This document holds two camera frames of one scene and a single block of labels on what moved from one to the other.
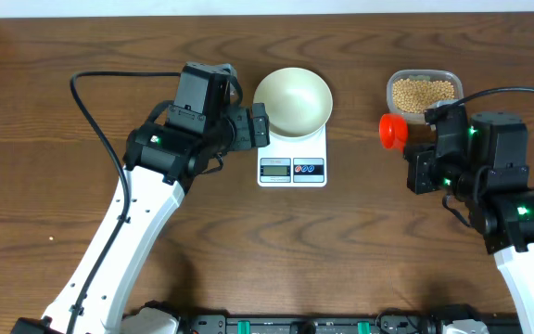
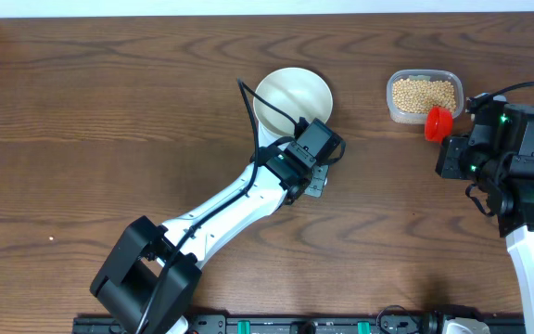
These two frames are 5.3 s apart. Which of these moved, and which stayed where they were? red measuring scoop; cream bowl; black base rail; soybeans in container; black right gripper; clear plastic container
Moved: black right gripper; red measuring scoop
Stayed: black base rail; soybeans in container; cream bowl; clear plastic container
